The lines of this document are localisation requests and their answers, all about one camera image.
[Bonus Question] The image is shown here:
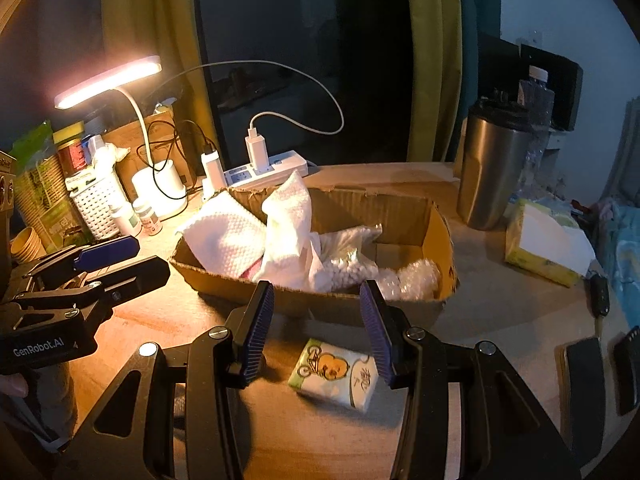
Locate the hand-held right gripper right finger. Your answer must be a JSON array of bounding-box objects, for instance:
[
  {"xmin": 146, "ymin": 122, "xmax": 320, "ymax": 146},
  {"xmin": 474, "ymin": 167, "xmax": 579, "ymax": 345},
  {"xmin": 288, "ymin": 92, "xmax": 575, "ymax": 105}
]
[{"xmin": 359, "ymin": 279, "xmax": 583, "ymax": 480}]

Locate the brown cardboard box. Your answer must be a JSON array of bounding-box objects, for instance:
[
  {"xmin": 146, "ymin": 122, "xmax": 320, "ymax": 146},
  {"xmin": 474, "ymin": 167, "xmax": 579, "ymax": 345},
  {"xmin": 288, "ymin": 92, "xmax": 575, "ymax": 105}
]
[{"xmin": 102, "ymin": 110, "xmax": 198, "ymax": 201}]

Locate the dark window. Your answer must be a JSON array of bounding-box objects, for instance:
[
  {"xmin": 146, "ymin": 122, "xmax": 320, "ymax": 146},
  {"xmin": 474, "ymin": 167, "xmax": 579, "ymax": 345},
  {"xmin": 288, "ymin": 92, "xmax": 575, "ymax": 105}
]
[{"xmin": 192, "ymin": 0, "xmax": 416, "ymax": 167}]

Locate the red jar with yellow lid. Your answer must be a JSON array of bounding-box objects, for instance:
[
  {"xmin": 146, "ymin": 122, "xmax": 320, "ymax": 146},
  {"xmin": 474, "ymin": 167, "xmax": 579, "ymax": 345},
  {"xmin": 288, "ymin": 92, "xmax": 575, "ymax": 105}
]
[{"xmin": 54, "ymin": 127, "xmax": 91, "ymax": 179}]

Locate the black monitor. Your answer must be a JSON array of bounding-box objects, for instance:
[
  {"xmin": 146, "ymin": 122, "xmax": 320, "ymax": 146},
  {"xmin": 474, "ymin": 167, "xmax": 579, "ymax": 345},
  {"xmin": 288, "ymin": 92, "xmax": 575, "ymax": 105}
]
[
  {"xmin": 477, "ymin": 32, "xmax": 522, "ymax": 111},
  {"xmin": 520, "ymin": 42, "xmax": 585, "ymax": 132}
]

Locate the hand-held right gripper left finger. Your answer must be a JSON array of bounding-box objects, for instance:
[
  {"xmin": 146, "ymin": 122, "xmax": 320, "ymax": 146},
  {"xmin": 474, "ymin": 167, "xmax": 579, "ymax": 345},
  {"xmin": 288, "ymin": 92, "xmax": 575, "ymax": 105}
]
[{"xmin": 52, "ymin": 280, "xmax": 276, "ymax": 480}]

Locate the clear water bottle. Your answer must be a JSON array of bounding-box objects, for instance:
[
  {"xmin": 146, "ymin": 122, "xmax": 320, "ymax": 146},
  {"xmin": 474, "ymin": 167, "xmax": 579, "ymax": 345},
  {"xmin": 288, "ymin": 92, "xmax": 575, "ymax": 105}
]
[{"xmin": 517, "ymin": 65, "xmax": 556, "ymax": 196}]

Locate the white plastic basket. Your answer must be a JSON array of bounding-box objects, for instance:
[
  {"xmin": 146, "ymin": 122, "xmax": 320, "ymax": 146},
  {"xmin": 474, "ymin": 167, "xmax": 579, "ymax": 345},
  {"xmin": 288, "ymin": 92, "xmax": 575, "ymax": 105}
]
[{"xmin": 66, "ymin": 167, "xmax": 133, "ymax": 241}]

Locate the white charger with black cable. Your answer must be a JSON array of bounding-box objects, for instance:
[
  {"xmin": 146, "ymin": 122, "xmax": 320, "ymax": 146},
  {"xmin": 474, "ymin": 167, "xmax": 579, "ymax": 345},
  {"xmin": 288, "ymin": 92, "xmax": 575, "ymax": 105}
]
[{"xmin": 201, "ymin": 150, "xmax": 227, "ymax": 199}]

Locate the blue blanket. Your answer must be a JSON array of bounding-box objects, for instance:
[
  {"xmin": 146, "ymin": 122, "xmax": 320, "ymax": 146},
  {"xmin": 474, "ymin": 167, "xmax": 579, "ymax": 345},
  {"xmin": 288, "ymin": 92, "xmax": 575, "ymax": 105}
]
[{"xmin": 597, "ymin": 200, "xmax": 640, "ymax": 331}]

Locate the yellow tissue pack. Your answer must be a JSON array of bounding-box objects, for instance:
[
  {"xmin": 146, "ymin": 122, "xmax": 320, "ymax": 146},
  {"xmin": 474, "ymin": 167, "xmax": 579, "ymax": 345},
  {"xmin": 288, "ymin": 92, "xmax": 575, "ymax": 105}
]
[{"xmin": 504, "ymin": 199, "xmax": 597, "ymax": 289}]

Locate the grey padded headboard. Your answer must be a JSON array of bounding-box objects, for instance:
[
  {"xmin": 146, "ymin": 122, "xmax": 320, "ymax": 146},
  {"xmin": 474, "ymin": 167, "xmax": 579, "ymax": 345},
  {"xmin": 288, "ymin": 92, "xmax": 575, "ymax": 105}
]
[{"xmin": 607, "ymin": 100, "xmax": 640, "ymax": 201}]

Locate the stack of paper cups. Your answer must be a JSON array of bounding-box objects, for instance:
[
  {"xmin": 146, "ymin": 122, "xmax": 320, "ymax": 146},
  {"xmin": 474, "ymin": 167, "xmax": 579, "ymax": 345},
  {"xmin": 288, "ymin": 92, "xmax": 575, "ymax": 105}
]
[{"xmin": 10, "ymin": 226, "xmax": 46, "ymax": 264}]

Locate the black rectangular device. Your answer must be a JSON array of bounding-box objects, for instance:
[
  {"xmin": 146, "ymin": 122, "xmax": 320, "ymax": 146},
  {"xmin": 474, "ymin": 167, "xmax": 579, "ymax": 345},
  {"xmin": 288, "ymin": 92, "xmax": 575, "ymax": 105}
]
[{"xmin": 612, "ymin": 326, "xmax": 640, "ymax": 416}]

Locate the long cardboard box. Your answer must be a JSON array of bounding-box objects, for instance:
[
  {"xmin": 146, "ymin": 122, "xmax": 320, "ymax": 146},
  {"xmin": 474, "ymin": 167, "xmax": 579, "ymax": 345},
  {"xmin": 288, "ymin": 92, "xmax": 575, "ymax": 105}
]
[{"xmin": 168, "ymin": 185, "xmax": 460, "ymax": 316}]

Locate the white cable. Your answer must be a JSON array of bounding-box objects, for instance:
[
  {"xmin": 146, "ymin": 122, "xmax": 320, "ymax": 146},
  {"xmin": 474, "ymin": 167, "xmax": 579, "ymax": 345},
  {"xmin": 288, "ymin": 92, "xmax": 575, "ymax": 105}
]
[{"xmin": 150, "ymin": 60, "xmax": 346, "ymax": 142}]

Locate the yellow curtain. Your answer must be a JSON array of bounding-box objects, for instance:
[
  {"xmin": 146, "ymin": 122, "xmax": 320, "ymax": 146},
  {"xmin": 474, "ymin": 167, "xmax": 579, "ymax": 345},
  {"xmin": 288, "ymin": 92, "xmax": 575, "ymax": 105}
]
[
  {"xmin": 100, "ymin": 0, "xmax": 221, "ymax": 161},
  {"xmin": 402, "ymin": 0, "xmax": 464, "ymax": 163}
]

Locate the black cable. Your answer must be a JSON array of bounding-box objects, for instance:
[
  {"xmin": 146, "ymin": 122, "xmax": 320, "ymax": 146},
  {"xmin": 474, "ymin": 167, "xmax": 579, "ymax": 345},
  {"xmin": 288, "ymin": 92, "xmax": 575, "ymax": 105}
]
[{"xmin": 135, "ymin": 120, "xmax": 216, "ymax": 196}]

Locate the teal curtain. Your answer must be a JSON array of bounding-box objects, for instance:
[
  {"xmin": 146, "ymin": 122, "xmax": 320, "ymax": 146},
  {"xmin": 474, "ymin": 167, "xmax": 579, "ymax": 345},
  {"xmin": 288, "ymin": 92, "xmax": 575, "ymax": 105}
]
[{"xmin": 452, "ymin": 0, "xmax": 502, "ymax": 161}]

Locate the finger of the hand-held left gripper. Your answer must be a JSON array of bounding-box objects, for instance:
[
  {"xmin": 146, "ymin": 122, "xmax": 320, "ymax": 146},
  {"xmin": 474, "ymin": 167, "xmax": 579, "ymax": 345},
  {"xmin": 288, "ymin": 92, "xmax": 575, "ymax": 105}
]
[
  {"xmin": 19, "ymin": 255, "xmax": 171, "ymax": 319},
  {"xmin": 27, "ymin": 236, "xmax": 141, "ymax": 286}
]

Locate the black phone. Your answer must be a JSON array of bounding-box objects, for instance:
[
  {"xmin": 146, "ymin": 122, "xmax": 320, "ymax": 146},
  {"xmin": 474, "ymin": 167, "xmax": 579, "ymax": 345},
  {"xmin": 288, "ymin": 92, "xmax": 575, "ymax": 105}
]
[{"xmin": 557, "ymin": 336, "xmax": 621, "ymax": 454}]

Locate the white towel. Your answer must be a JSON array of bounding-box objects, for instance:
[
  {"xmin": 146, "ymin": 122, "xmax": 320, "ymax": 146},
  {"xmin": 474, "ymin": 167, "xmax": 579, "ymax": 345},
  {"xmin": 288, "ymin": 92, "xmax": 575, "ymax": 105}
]
[
  {"xmin": 176, "ymin": 191, "xmax": 269, "ymax": 279},
  {"xmin": 260, "ymin": 170, "xmax": 326, "ymax": 291}
]

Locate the small pink label bottle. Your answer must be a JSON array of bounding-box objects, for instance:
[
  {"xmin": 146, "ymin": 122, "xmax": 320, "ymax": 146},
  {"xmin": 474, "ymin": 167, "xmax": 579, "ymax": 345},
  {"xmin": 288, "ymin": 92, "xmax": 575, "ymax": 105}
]
[{"xmin": 132, "ymin": 199, "xmax": 164, "ymax": 236}]

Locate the small white bottle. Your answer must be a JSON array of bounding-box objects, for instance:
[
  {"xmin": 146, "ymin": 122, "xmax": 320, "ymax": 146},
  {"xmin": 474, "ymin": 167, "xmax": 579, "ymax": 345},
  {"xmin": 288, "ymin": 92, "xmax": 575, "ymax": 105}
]
[{"xmin": 111, "ymin": 203, "xmax": 141, "ymax": 238}]

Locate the bagged paper cups sleeve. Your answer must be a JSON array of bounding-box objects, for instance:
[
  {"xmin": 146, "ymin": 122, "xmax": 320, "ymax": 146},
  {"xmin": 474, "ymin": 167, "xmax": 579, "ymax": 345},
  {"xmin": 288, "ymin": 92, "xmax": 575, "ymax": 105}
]
[{"xmin": 10, "ymin": 120, "xmax": 89, "ymax": 256}]

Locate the bubble wrap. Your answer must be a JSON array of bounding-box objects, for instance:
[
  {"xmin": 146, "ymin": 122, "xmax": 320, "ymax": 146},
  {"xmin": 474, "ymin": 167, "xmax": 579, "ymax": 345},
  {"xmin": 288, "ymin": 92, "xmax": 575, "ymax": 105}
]
[{"xmin": 375, "ymin": 261, "xmax": 444, "ymax": 302}]

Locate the crumpled white tissue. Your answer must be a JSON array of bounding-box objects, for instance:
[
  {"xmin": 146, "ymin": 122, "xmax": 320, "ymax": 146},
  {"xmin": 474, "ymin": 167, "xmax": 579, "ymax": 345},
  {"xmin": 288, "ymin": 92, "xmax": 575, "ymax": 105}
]
[{"xmin": 92, "ymin": 142, "xmax": 131, "ymax": 174}]

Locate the steel tumbler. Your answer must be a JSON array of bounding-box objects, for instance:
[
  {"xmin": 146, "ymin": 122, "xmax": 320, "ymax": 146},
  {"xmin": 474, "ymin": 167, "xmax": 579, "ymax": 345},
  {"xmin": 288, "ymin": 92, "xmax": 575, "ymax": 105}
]
[{"xmin": 456, "ymin": 97, "xmax": 533, "ymax": 231}]

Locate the white power strip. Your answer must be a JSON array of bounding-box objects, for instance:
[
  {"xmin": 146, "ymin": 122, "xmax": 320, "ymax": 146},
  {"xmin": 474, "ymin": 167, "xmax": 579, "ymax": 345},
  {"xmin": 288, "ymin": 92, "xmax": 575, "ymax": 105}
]
[{"xmin": 222, "ymin": 150, "xmax": 308, "ymax": 189}]

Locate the black car key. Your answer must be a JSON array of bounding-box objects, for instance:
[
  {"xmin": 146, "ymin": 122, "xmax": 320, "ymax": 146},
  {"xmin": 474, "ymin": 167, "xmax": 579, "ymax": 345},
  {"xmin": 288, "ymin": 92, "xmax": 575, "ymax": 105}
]
[{"xmin": 590, "ymin": 272, "xmax": 612, "ymax": 319}]

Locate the printed tissue packet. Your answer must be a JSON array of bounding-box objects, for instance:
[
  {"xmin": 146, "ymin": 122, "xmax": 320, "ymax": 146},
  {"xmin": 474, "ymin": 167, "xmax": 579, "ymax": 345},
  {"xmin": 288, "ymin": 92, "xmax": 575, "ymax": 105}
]
[{"xmin": 287, "ymin": 338, "xmax": 379, "ymax": 414}]

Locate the white desk lamp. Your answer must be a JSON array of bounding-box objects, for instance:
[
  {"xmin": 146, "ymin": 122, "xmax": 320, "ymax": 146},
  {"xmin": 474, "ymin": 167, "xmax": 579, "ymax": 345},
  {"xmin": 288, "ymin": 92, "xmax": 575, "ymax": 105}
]
[{"xmin": 54, "ymin": 55, "xmax": 189, "ymax": 221}]

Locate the person's left hand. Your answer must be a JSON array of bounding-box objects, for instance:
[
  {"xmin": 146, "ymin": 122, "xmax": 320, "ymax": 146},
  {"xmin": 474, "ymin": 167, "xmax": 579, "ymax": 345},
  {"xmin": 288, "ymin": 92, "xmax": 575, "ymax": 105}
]
[{"xmin": 0, "ymin": 374, "xmax": 30, "ymax": 401}]

